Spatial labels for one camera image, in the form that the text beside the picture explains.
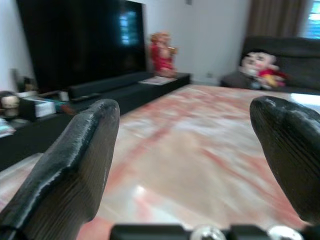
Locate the low black TV cabinet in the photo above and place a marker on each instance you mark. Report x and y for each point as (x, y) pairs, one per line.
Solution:
(140, 92)

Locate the plush doll with red clothes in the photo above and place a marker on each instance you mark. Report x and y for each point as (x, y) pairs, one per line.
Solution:
(268, 72)

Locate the plush doll with dark suit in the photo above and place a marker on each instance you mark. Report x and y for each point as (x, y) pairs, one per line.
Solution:
(250, 61)

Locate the small dark-haired doll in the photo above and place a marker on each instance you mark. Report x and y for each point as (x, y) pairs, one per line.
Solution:
(9, 102)

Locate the window with blinds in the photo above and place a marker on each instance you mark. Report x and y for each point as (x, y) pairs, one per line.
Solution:
(315, 22)

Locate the black and white box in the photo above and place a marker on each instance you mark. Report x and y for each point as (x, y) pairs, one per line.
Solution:
(30, 107)

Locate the long black soundbar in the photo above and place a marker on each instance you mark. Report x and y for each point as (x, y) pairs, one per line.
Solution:
(112, 83)

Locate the red and gold figurine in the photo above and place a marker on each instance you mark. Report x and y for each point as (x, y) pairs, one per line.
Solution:
(162, 55)

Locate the brown curtain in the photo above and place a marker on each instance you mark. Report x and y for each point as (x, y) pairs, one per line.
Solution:
(275, 17)

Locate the pale magazine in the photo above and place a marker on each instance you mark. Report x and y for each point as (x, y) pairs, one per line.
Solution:
(155, 80)

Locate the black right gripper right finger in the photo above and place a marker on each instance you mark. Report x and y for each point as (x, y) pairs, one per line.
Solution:
(295, 155)

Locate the dark fabric sofa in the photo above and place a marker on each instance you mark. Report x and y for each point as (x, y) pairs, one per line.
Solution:
(300, 65)

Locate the small white cup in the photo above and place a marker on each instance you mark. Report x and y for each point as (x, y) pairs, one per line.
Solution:
(64, 96)

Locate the large black television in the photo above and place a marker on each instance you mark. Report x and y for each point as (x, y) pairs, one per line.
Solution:
(75, 45)

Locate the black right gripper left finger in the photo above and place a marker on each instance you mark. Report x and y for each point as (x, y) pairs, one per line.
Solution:
(62, 180)

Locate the stack of pale books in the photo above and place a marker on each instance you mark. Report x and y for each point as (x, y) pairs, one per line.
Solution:
(5, 127)

